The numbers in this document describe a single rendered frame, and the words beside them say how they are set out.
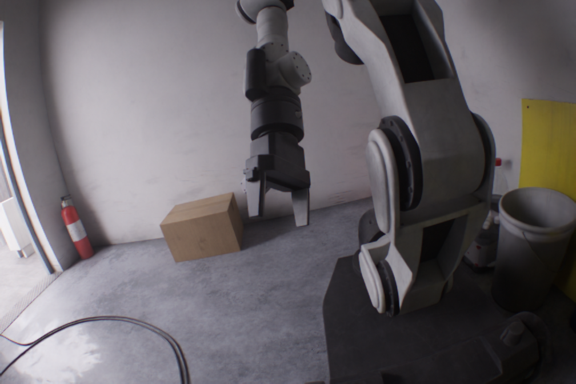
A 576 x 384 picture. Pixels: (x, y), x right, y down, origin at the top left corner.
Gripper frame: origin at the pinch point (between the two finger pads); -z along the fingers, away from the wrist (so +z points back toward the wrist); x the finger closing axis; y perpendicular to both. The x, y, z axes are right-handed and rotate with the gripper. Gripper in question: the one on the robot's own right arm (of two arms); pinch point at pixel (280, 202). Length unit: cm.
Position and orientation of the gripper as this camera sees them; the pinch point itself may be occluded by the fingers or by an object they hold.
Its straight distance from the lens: 38.7
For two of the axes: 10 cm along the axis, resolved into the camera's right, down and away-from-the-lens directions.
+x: -6.0, -2.7, -7.5
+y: 8.0, -2.7, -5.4
